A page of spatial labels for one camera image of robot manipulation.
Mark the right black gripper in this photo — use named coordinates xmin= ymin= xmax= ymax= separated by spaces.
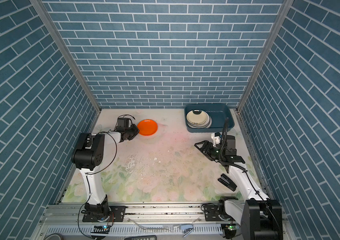
xmin=195 ymin=140 xmax=226 ymax=161

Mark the orange plastic plate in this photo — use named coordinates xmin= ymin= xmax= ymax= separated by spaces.
xmin=137 ymin=119 xmax=158 ymax=136

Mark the white plate clover emblem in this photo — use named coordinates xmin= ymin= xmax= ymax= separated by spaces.
xmin=187 ymin=115 xmax=212 ymax=129

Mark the cream plate green edge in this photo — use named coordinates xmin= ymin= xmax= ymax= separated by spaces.
xmin=186 ymin=110 xmax=210 ymax=127

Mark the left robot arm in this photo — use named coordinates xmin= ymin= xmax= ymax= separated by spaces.
xmin=71 ymin=115 xmax=140 ymax=223

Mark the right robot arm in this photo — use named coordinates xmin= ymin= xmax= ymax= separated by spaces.
xmin=195 ymin=119 xmax=283 ymax=240

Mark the teal plastic bin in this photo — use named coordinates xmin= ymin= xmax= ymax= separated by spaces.
xmin=185 ymin=104 xmax=235 ymax=133

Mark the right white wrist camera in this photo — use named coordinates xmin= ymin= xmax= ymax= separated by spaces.
xmin=211 ymin=132 xmax=222 ymax=147

